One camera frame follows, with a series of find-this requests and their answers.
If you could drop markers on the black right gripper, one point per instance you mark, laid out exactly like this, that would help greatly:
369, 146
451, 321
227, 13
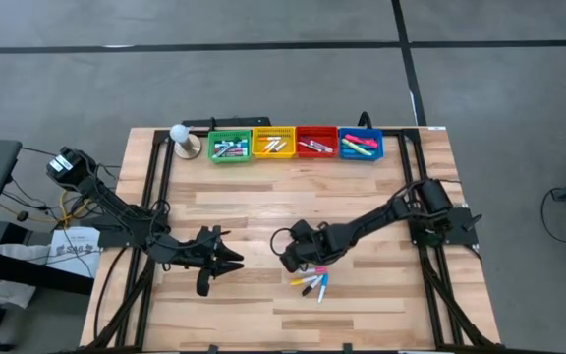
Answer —
298, 248

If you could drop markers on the teal Expo marker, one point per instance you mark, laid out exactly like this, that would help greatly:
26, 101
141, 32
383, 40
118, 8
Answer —
236, 143

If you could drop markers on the white bulb brass lamp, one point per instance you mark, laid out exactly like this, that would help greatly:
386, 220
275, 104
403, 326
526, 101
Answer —
180, 133

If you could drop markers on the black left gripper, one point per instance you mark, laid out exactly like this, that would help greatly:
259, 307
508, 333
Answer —
208, 251

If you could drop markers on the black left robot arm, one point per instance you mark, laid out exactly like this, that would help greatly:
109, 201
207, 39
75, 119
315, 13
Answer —
111, 204

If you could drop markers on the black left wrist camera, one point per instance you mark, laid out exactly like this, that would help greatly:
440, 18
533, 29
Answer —
175, 253

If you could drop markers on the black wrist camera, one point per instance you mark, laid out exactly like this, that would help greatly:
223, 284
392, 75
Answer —
324, 238
175, 253

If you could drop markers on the black power strip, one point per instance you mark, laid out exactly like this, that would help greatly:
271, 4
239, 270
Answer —
234, 122

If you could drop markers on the red plastic basket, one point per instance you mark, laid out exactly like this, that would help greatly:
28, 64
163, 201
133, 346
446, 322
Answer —
317, 132

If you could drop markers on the white plastic bag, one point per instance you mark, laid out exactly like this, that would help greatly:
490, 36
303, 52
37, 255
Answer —
8, 292

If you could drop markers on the white printed paper bag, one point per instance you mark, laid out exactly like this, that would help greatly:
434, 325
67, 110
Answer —
74, 255

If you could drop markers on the blue plastic basket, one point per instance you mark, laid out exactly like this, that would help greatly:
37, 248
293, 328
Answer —
361, 158

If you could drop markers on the black desk crossbar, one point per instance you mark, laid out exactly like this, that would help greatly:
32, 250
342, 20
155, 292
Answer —
27, 273

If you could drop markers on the dark green Expo marker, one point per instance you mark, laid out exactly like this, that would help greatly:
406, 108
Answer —
221, 150

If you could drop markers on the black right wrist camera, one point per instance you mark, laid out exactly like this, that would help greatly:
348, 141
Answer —
324, 238

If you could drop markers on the red cap small marker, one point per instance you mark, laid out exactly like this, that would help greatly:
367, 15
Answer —
322, 146

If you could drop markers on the pink red highlighter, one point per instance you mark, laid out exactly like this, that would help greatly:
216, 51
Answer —
370, 145

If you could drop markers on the black aluminium table frame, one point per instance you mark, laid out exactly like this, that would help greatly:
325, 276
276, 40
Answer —
432, 295
148, 305

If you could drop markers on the dark red Expo marker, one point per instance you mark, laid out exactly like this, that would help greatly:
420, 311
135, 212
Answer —
238, 154

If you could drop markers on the purple cap small marker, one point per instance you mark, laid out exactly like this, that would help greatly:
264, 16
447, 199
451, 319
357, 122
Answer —
307, 146

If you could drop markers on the cyan highlighter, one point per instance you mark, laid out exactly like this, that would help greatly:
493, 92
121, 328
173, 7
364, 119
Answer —
349, 153

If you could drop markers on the light green highlighter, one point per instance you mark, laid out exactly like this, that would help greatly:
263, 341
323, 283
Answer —
356, 148

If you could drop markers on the white tape strip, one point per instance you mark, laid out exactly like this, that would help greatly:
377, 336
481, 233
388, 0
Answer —
435, 128

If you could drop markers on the green plastic basket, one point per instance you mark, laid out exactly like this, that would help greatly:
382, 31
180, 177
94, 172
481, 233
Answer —
229, 160

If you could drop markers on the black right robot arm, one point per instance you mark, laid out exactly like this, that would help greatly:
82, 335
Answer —
376, 216

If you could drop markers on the yellow plastic basket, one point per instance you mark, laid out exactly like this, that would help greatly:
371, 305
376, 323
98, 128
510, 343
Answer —
273, 132

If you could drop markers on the black table clamp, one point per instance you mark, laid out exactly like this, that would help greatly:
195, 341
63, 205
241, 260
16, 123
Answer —
347, 349
212, 349

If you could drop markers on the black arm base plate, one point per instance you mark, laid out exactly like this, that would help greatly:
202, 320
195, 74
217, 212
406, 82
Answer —
462, 231
111, 238

